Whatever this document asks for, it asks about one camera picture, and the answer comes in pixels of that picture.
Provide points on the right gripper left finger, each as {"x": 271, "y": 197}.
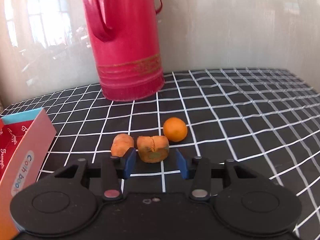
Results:
{"x": 114, "y": 168}

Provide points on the carrot piece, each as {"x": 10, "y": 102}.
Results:
{"x": 121, "y": 143}

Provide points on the small orange tangerine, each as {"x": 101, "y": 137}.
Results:
{"x": 175, "y": 129}

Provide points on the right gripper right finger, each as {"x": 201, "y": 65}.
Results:
{"x": 198, "y": 169}

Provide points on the red cardboard box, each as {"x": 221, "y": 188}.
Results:
{"x": 25, "y": 141}

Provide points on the red thermos flask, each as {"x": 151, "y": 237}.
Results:
{"x": 125, "y": 44}

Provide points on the split carrot chunk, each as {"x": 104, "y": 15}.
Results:
{"x": 153, "y": 149}

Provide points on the black white grid tablecloth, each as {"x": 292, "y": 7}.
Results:
{"x": 267, "y": 119}

